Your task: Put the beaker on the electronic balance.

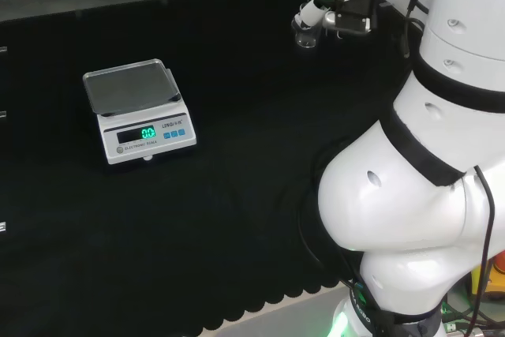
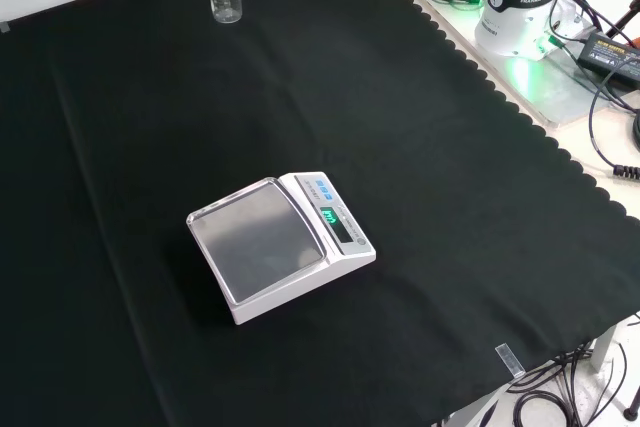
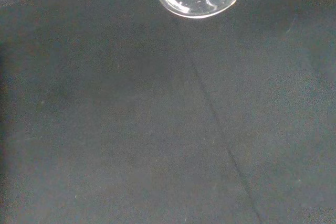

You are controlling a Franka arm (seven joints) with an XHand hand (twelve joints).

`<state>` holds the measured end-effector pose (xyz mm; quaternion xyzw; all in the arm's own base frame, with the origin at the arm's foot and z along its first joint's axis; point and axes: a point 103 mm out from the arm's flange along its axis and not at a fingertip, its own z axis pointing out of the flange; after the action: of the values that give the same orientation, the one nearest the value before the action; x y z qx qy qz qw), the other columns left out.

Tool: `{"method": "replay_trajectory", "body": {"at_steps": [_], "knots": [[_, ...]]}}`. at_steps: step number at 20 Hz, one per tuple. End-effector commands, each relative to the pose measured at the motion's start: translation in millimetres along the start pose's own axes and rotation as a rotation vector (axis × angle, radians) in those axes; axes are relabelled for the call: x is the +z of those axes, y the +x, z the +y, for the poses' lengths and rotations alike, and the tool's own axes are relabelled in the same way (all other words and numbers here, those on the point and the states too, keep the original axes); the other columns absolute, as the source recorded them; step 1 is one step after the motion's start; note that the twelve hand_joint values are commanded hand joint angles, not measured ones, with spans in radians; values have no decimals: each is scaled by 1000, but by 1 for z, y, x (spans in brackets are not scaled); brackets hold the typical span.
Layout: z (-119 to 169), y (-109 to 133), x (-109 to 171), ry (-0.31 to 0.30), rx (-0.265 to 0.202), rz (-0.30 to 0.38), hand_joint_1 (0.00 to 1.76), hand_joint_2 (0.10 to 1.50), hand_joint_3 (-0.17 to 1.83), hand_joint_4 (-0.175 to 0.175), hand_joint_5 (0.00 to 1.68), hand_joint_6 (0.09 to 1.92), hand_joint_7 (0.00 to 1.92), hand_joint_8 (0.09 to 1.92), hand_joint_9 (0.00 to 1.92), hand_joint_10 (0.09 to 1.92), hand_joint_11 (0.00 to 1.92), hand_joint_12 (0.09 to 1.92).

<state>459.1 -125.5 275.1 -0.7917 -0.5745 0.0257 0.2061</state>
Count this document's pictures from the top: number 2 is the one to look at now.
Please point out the white electronic balance steel pan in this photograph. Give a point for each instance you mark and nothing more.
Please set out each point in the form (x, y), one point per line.
(260, 242)

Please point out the grey tape piece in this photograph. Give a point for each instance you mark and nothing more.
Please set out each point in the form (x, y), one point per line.
(4, 26)

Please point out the black bench cloth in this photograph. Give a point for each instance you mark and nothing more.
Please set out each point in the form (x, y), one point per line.
(450, 197)

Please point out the black power adapter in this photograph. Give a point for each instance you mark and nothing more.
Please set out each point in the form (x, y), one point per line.
(612, 57)

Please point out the black tripod leg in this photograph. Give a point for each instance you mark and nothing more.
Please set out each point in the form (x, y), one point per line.
(625, 17)

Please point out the clear tape strip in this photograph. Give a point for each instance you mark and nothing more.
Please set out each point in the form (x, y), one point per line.
(510, 361)

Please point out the grey table leg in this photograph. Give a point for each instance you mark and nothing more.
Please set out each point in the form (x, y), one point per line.
(607, 347)

